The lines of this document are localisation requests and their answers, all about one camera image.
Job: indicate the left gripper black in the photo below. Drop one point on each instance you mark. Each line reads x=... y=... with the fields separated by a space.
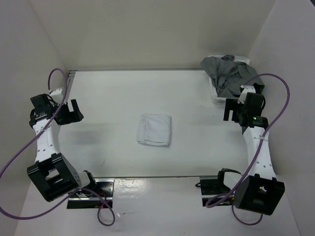
x=71 y=117

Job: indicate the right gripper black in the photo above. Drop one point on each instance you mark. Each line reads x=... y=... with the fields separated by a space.
x=231 y=105

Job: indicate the white skirt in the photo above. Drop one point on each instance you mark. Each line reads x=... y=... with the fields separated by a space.
x=155 y=130

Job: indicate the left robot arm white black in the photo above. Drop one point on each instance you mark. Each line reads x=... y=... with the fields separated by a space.
x=52 y=173

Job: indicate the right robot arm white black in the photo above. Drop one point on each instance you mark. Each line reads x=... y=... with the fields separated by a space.
x=260 y=191

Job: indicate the white laundry basket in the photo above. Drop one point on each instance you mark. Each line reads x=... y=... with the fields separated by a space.
x=221 y=100

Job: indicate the grey skirt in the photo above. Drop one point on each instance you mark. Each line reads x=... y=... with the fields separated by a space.
x=228 y=75

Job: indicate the black garment in basket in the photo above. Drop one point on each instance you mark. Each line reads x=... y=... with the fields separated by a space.
x=258 y=88

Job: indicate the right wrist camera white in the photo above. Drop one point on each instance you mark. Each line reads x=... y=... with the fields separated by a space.
x=245 y=89

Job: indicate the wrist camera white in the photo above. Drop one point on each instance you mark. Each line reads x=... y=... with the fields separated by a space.
x=245 y=89
x=57 y=95

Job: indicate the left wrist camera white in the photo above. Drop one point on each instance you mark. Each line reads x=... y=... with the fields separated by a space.
x=57 y=95

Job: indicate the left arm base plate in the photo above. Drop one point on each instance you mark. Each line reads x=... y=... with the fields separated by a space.
x=105 y=189

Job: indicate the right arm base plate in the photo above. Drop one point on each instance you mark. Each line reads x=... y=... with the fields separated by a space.
x=210 y=187

